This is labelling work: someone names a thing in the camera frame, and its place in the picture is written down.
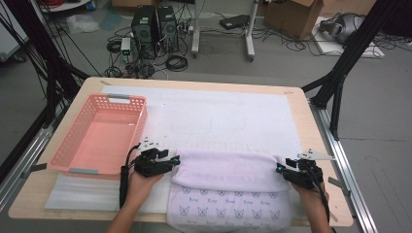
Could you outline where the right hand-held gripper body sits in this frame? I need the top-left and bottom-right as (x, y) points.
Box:
(283, 149), (336, 190)

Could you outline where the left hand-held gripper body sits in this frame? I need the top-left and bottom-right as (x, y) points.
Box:
(133, 136), (173, 179)

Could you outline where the lilac printed towel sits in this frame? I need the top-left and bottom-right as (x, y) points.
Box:
(166, 149), (294, 233)

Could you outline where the pink plastic basket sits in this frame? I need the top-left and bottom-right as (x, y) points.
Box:
(47, 92), (149, 182)

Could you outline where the person's right hand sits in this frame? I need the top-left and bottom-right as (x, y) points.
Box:
(291, 183), (330, 216)

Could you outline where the person's left hand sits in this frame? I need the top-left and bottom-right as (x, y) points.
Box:
(124, 170), (164, 209)

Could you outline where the white grid mat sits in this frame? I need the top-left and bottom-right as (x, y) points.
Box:
(44, 84), (312, 218)

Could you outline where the small white box green light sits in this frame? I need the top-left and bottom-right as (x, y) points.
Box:
(120, 37), (132, 63)

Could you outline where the white foam board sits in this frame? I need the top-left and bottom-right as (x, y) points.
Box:
(311, 16), (386, 59)

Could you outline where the black computer tower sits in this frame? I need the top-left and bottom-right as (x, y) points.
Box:
(156, 5), (180, 53)
(130, 5), (160, 60)

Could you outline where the teal plastic sheet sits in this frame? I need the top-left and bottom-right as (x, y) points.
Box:
(98, 11), (124, 32)

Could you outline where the open cardboard box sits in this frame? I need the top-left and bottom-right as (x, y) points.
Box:
(262, 0), (325, 41)

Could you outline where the grey rounded device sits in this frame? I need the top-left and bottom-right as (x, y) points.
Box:
(319, 12), (367, 45)

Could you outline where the black flat box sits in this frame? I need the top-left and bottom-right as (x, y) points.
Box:
(219, 14), (251, 31)

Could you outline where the clear plastic bag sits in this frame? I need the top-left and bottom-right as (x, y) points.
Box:
(66, 13), (100, 35)

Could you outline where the closed cardboard box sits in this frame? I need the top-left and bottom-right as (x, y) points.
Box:
(320, 0), (378, 17)
(111, 0), (159, 9)

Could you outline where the round white table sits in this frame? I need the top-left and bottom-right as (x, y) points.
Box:
(38, 0), (91, 14)

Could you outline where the white cabinet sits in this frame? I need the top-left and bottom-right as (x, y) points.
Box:
(0, 0), (30, 62)

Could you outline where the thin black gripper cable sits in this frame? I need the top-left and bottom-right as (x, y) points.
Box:
(302, 159), (332, 225)

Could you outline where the grey metal bracket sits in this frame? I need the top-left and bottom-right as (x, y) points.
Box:
(327, 176), (353, 197)
(20, 162), (49, 180)

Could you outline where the aluminium rail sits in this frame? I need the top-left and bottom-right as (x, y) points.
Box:
(309, 98), (379, 233)
(0, 108), (64, 212)

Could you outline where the tangle of black floor cables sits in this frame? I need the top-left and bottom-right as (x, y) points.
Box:
(104, 18), (195, 81)

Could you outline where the coiled black cable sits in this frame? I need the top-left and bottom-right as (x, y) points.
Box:
(165, 54), (189, 73)

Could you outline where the black frame post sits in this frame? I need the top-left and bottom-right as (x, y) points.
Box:
(300, 0), (412, 142)
(0, 0), (91, 129)

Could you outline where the white stand frame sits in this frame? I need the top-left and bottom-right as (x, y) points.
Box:
(190, 0), (260, 62)

